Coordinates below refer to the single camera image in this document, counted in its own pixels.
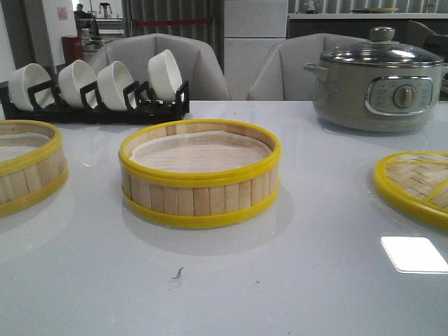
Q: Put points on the bamboo steamer basket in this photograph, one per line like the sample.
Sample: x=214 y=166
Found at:
x=33 y=163
x=203 y=200

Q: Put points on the woven bamboo steamer lid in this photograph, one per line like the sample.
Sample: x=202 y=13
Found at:
x=415 y=182

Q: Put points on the white steamer liner paper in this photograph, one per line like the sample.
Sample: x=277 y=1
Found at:
x=202 y=152

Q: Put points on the black bowl rack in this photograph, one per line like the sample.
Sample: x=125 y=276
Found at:
x=141 y=106

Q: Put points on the grey chair right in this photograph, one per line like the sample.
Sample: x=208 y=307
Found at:
x=282 y=76

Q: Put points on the grey chair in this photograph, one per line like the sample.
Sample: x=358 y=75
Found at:
x=282 y=76
x=196 y=61

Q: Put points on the white bowl rightmost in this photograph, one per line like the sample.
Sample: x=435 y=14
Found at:
x=164 y=75

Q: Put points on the white bowl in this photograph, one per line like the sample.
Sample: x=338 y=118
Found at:
x=164 y=75
x=111 y=81
x=72 y=78
x=21 y=80

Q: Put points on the grey chair left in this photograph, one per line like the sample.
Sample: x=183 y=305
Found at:
x=196 y=61

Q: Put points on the white cabinet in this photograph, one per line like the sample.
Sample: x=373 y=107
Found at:
x=251 y=28

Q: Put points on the grey-green electric cooking pot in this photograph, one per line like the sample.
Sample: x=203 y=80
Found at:
x=376 y=98

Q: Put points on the red bin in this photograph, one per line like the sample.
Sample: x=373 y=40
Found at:
x=72 y=49

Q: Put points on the glass pot lid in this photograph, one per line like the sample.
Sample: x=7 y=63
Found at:
x=382 y=50

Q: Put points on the white bowl far left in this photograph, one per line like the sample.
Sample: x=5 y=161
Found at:
x=21 y=80

